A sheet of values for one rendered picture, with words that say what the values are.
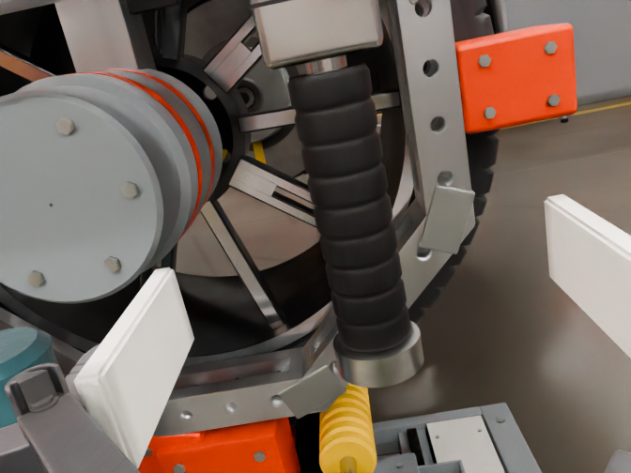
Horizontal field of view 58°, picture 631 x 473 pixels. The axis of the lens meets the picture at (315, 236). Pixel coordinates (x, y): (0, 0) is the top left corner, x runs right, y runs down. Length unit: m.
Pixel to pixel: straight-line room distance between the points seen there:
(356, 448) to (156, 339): 0.44
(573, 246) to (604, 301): 0.02
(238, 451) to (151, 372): 0.42
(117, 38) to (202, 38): 0.53
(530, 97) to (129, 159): 0.31
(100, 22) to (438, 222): 0.31
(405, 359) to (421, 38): 0.27
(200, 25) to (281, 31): 0.77
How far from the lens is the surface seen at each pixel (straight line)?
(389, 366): 0.28
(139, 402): 0.17
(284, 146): 1.01
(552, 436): 1.43
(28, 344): 0.48
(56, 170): 0.36
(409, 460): 1.04
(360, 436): 0.60
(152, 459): 0.62
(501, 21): 0.93
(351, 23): 0.24
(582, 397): 1.55
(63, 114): 0.35
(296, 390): 0.55
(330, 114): 0.24
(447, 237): 0.49
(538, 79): 0.49
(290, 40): 0.24
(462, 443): 1.30
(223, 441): 0.59
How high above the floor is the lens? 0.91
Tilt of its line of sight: 18 degrees down
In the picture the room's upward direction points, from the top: 12 degrees counter-clockwise
